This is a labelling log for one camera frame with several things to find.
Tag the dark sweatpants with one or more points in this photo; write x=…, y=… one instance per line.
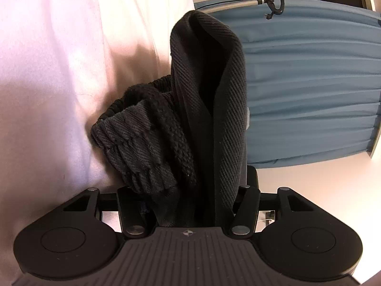
x=190, y=119

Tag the white bed sheet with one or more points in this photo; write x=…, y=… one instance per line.
x=65, y=80

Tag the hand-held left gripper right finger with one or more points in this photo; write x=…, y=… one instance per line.
x=247, y=205

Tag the blue curtain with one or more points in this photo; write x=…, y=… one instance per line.
x=312, y=89

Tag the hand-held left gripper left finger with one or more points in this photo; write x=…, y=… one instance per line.
x=131, y=208

